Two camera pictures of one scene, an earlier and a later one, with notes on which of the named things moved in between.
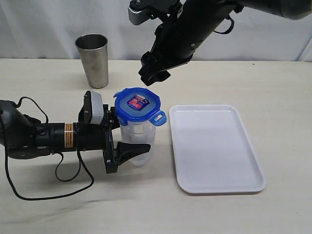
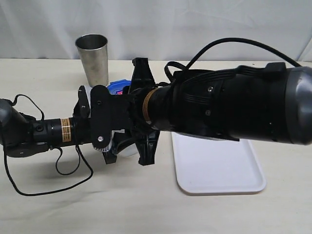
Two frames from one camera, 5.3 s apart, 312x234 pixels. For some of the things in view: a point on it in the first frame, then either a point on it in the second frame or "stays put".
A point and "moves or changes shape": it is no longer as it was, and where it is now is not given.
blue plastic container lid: x=138 y=105 moves or changes shape
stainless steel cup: x=94 y=51 stays put
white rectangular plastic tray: x=212 y=151 stays put
